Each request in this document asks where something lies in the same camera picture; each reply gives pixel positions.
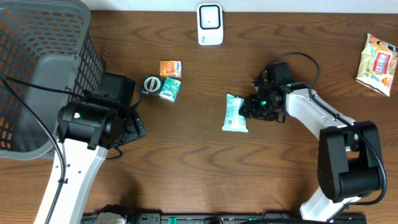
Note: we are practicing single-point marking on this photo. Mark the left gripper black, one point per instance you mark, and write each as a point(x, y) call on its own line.
point(135, 126)

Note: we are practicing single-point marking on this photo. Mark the green tissue pack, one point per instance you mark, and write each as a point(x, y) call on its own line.
point(170, 89)

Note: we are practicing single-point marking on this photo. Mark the teal small snack packet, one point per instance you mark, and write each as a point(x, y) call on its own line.
point(233, 121)

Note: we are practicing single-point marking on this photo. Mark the large white snack bag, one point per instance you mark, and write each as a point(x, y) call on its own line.
point(377, 65)

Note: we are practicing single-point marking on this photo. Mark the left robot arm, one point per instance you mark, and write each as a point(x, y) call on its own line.
point(87, 129)

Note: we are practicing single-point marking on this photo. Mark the white barcode scanner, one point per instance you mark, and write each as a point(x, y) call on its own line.
point(210, 24)

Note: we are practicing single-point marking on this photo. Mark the grey plastic mesh basket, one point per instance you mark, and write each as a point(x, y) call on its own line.
point(48, 58)

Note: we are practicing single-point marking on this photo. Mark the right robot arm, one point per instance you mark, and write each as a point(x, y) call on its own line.
point(350, 165)

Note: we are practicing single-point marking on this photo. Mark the dark green round-label box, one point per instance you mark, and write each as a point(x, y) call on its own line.
point(152, 85)

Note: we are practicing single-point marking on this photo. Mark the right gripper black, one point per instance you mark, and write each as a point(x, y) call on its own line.
point(249, 109)

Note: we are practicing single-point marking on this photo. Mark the orange tissue pack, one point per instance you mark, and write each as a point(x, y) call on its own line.
point(170, 68)

